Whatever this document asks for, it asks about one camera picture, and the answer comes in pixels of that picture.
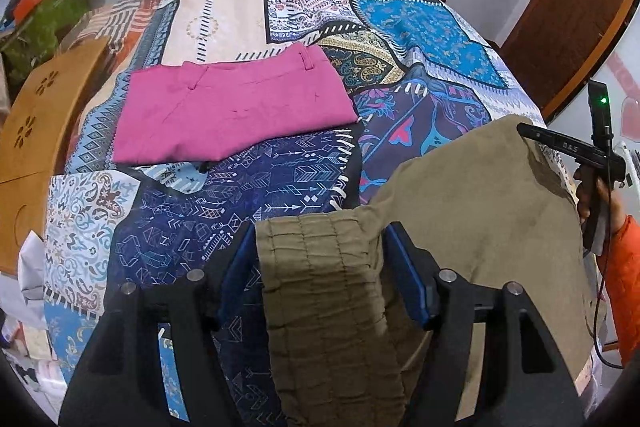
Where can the pile of white papers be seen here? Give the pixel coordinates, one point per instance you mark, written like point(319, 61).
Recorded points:
point(25, 307)

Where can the brown wooden folding table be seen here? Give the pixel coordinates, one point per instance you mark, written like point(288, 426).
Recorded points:
point(45, 117)

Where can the brown wooden door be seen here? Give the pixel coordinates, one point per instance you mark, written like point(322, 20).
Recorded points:
point(570, 7)

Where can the orange patterned cloth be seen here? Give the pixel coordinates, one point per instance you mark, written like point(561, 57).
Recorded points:
point(115, 19)

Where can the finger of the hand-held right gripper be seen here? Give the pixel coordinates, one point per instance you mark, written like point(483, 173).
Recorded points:
point(555, 142)

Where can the olive green pants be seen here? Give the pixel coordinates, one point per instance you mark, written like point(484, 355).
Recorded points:
point(475, 207)

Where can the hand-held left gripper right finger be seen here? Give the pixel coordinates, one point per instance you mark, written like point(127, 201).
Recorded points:
point(406, 269)

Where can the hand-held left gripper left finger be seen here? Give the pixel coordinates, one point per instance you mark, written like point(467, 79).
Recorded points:
point(234, 269)

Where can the person's right forearm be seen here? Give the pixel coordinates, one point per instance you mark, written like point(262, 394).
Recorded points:
point(625, 287)

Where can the folded pink pants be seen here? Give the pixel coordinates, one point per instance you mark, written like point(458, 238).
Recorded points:
point(225, 107)

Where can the person's right hand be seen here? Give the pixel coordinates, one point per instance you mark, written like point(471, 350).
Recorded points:
point(615, 207)

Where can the green cloth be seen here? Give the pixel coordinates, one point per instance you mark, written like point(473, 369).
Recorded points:
point(45, 27)

